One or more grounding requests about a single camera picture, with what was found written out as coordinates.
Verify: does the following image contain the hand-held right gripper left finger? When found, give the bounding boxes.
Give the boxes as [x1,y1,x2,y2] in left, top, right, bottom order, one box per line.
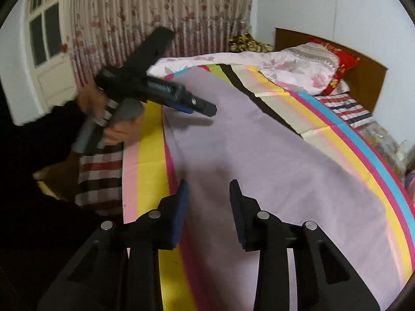
[37,179,190,311]

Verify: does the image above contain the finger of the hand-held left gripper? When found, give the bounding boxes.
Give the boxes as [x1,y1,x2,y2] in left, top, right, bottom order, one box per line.
[183,95,218,116]
[169,102,195,115]

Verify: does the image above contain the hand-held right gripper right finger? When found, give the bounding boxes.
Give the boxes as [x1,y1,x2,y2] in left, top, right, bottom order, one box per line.
[229,179,381,311]

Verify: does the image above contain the purple pants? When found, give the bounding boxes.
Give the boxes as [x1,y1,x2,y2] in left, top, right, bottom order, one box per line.
[160,68,394,311]

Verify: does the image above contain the person's left forearm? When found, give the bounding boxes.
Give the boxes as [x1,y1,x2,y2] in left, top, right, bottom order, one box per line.
[13,100,104,182]

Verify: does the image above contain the person's left hand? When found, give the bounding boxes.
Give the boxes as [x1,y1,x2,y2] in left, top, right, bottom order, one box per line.
[79,84,143,146]

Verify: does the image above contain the rainbow striped blanket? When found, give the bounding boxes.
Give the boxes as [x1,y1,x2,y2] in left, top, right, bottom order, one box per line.
[121,63,415,311]

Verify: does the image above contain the floral striped curtain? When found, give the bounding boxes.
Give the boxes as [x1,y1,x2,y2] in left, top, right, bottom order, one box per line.
[66,0,255,86]

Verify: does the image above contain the tiger print blanket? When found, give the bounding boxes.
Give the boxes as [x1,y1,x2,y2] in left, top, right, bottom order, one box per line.
[228,32,275,54]

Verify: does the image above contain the white door with window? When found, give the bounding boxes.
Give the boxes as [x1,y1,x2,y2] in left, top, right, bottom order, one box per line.
[23,0,80,111]

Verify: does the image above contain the pink floral quilt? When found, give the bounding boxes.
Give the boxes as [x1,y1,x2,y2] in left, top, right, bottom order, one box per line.
[147,42,339,96]

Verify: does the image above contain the plaid bedsheet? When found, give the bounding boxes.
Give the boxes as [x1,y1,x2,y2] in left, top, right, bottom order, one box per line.
[74,92,373,216]

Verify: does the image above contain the red floral pillow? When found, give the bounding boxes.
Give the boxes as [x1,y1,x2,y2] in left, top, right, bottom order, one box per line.
[308,37,360,96]

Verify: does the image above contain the nightstand with floral cover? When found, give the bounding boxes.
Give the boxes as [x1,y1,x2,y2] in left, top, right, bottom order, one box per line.
[357,121,407,177]

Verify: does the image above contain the dark wooden headboard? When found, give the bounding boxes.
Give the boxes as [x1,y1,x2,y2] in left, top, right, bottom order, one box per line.
[274,27,389,114]

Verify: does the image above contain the wooden bed frame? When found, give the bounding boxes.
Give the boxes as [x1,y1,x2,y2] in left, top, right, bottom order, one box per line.
[34,160,81,201]

